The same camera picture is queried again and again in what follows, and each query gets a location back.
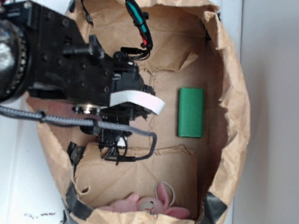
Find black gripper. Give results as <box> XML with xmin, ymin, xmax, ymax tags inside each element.
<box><xmin>97</xmin><ymin>51</ymin><xmax>164</xmax><ymax>164</ymax></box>

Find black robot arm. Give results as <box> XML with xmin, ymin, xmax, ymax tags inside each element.
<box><xmin>0</xmin><ymin>1</ymin><xmax>164</xmax><ymax>163</ymax></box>

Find green rectangular block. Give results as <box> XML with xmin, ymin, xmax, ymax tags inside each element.
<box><xmin>178</xmin><ymin>87</ymin><xmax>204</xmax><ymax>138</ymax></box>

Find brown paper bag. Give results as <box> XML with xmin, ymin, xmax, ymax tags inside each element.
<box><xmin>37</xmin><ymin>0</ymin><xmax>251</xmax><ymax>224</ymax></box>

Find pink plush bunny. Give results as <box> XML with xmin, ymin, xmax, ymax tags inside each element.
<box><xmin>99</xmin><ymin>182</ymin><xmax>190</xmax><ymax>219</ymax></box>

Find grey braided cable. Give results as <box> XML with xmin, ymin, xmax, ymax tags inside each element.
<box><xmin>0</xmin><ymin>103</ymin><xmax>160</xmax><ymax>167</ymax></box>

